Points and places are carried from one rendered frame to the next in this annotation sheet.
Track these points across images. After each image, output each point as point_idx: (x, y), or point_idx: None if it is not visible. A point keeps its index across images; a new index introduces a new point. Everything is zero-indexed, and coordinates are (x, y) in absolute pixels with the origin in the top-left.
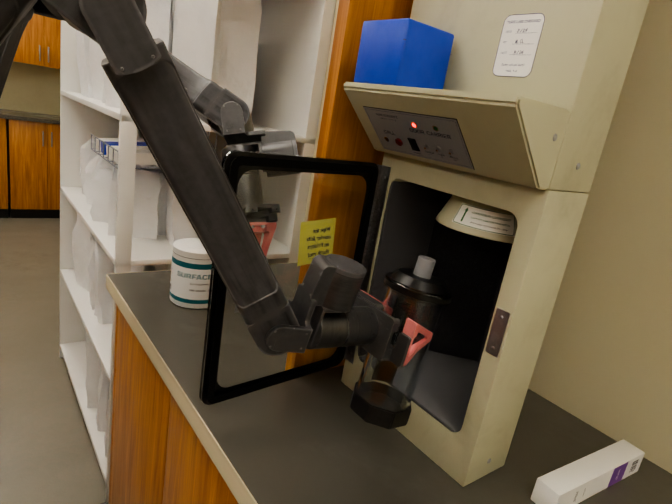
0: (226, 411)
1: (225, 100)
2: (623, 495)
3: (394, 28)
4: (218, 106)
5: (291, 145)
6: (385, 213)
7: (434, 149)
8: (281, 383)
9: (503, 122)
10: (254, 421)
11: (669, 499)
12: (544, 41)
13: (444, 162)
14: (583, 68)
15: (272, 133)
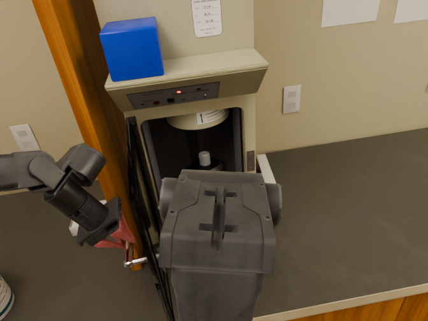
0: (160, 318)
1: (23, 162)
2: (275, 174)
3: (142, 35)
4: (23, 171)
5: (94, 153)
6: (145, 144)
7: (189, 97)
8: (145, 276)
9: (254, 75)
10: (176, 304)
11: (280, 162)
12: (224, 11)
13: (194, 100)
14: (253, 23)
15: (72, 155)
